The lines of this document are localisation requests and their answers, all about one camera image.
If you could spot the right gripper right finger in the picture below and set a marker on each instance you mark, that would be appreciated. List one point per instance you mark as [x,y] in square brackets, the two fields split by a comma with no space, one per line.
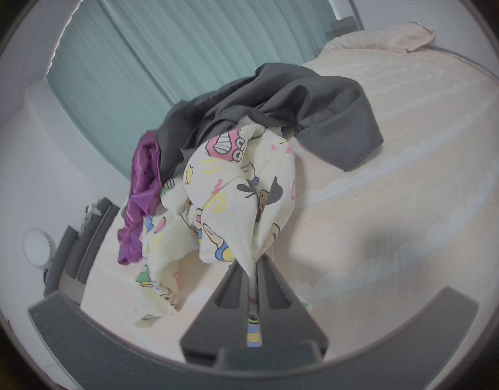
[292,323]

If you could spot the blue-green curtain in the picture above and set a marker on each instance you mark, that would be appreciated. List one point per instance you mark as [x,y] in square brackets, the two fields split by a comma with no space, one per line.
[172,35]

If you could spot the black garment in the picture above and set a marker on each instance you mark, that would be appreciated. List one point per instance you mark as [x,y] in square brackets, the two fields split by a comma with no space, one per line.
[314,104]

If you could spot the white printed pyjama top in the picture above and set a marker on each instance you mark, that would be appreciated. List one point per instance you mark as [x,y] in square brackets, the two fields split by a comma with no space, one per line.
[233,169]

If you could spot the bed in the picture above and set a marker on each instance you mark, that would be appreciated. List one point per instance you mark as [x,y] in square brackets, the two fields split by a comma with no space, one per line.
[395,157]

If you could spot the purple garment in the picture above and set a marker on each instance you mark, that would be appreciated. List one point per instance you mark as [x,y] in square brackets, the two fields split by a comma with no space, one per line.
[142,185]

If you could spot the pale pink pillow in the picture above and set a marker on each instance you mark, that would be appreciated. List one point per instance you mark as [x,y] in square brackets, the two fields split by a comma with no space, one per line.
[395,37]

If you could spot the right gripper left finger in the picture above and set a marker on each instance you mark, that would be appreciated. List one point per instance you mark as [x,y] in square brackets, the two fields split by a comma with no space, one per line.
[209,323]

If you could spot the grey bedside table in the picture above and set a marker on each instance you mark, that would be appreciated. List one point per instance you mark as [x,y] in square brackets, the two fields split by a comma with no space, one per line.
[343,24]

